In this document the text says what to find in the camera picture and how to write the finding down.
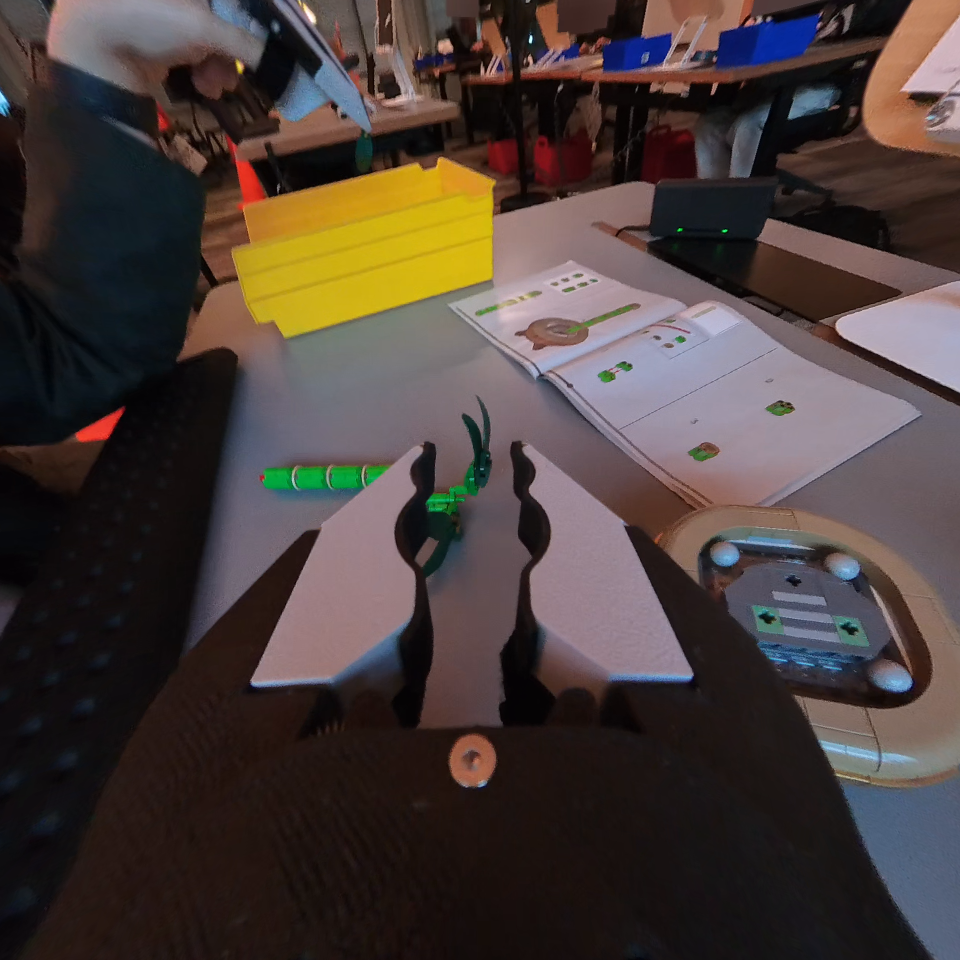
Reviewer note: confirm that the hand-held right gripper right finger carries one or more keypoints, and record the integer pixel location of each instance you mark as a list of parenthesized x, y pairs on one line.
[(600, 600)]

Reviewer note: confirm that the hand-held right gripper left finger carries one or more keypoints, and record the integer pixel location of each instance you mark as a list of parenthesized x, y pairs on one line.
[(337, 600)]

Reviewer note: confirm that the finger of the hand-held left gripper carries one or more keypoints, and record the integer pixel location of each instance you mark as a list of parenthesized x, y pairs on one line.
[(330, 67)]

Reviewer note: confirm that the green brick bamboo stalk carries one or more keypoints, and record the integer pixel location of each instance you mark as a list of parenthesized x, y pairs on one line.
[(322, 477)]

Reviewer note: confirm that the person's left forearm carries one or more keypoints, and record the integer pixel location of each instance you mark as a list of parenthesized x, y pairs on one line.
[(97, 262)]

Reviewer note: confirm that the grey desk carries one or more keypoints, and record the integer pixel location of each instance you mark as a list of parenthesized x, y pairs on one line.
[(337, 390)]

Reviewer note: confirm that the person's left hand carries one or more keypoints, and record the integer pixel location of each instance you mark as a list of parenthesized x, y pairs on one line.
[(127, 37)]

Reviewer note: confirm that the background work table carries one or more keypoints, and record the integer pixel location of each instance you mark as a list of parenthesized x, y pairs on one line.
[(735, 82), (352, 124)]

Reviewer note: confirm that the orange traffic cone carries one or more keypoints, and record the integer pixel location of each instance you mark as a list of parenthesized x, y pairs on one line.
[(247, 180)]

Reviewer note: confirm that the yellow plastic bin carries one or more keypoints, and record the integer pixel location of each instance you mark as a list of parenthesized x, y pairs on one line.
[(360, 247)]

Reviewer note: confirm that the red plastic container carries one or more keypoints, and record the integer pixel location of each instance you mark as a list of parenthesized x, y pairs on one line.
[(562, 161), (667, 154), (502, 156)]

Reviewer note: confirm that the black pole stand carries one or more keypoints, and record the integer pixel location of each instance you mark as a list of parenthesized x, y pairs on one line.
[(519, 112)]

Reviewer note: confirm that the tan brick-built pot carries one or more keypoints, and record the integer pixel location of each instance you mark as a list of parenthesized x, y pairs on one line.
[(802, 615)]

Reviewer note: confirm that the white instruction booklet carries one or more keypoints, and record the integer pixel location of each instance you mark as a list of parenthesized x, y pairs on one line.
[(712, 390)]

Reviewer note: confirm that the blue plastic bin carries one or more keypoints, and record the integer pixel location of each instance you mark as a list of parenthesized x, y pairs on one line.
[(765, 41), (637, 52)]

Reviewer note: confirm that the white stand base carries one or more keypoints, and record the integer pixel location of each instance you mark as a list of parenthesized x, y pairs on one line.
[(907, 337)]

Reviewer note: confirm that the black electronic box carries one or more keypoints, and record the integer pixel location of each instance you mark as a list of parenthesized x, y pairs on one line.
[(712, 206)]

